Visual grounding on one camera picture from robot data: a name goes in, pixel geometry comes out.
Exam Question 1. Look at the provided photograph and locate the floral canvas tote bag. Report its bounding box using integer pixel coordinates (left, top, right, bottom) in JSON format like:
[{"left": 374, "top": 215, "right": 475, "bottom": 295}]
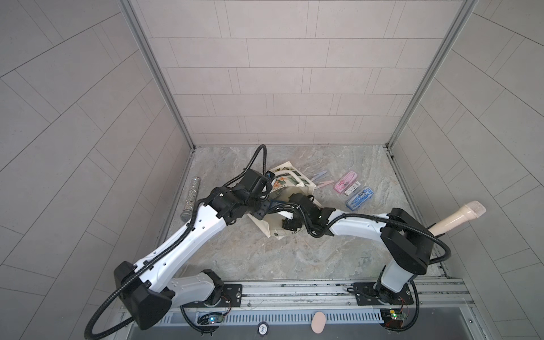
[{"left": 249, "top": 161, "right": 317, "bottom": 239}]

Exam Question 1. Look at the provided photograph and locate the clear case pink compass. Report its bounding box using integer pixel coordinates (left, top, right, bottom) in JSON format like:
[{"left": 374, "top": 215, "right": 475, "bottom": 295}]
[{"left": 310, "top": 170, "right": 336, "bottom": 189}]

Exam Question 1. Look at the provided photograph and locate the clear plastic stationery box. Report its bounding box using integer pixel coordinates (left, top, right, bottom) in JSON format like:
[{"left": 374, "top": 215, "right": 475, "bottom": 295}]
[{"left": 344, "top": 181, "right": 361, "bottom": 197}]

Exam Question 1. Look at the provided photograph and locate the pink compass set case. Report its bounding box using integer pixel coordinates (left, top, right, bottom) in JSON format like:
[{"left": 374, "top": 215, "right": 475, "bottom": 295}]
[{"left": 334, "top": 171, "right": 358, "bottom": 194}]

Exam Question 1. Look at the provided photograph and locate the blue plastic case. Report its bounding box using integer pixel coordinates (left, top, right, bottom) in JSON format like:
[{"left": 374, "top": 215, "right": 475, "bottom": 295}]
[{"left": 346, "top": 186, "right": 374, "bottom": 211}]

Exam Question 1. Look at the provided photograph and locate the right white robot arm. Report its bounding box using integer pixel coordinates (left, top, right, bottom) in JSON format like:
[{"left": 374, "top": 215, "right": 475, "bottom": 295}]
[{"left": 284, "top": 194, "right": 435, "bottom": 293}]

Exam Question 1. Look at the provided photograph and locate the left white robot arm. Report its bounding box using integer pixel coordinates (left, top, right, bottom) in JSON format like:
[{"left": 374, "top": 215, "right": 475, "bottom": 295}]
[{"left": 113, "top": 169, "right": 278, "bottom": 331}]

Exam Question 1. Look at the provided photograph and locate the glittery silver tube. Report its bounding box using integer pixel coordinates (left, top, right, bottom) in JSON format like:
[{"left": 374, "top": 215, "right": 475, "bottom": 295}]
[{"left": 180, "top": 177, "right": 201, "bottom": 225}]

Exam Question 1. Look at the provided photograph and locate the beige oval button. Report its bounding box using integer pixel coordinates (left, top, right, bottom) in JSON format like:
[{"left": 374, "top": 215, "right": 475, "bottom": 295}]
[{"left": 311, "top": 311, "right": 327, "bottom": 334}]

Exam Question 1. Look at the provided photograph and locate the left green circuit board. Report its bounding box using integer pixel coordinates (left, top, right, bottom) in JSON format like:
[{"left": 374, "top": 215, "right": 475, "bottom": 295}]
[{"left": 197, "top": 313, "right": 225, "bottom": 326}]

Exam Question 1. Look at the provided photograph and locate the green circuit board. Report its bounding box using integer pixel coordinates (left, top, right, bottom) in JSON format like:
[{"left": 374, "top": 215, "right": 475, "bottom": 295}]
[
  {"left": 197, "top": 313, "right": 225, "bottom": 326},
  {"left": 380, "top": 309, "right": 408, "bottom": 330}
]

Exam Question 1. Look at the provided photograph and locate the right green circuit board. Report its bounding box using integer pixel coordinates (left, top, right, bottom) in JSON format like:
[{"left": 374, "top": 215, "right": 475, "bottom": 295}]
[{"left": 380, "top": 309, "right": 408, "bottom": 330}]

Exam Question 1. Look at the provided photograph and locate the beige microphone on stand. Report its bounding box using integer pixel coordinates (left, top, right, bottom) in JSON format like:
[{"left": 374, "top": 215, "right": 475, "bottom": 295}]
[{"left": 429, "top": 201, "right": 487, "bottom": 237}]

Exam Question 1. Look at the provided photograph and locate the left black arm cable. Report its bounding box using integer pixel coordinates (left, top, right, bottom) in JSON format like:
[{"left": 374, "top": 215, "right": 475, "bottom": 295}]
[{"left": 84, "top": 199, "right": 205, "bottom": 340}]

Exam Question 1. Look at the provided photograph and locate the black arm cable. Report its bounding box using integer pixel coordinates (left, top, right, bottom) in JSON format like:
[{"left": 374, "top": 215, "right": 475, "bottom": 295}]
[
  {"left": 84, "top": 199, "right": 205, "bottom": 340},
  {"left": 271, "top": 201, "right": 452, "bottom": 332}
]

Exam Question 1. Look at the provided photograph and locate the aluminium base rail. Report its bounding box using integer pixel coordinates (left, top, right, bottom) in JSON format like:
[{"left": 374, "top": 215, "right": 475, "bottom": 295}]
[{"left": 156, "top": 278, "right": 474, "bottom": 328}]

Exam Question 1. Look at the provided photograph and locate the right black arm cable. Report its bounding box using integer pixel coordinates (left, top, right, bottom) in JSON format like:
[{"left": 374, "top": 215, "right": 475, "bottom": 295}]
[{"left": 271, "top": 201, "right": 452, "bottom": 332}]

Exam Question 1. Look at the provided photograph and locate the left aluminium frame post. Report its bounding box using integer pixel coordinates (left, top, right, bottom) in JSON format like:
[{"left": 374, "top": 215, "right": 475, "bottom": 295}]
[{"left": 119, "top": 0, "right": 196, "bottom": 152}]

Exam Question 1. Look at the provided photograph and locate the aluminium corner frame post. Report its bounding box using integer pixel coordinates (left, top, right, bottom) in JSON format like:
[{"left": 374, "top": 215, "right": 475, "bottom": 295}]
[{"left": 386, "top": 0, "right": 478, "bottom": 151}]

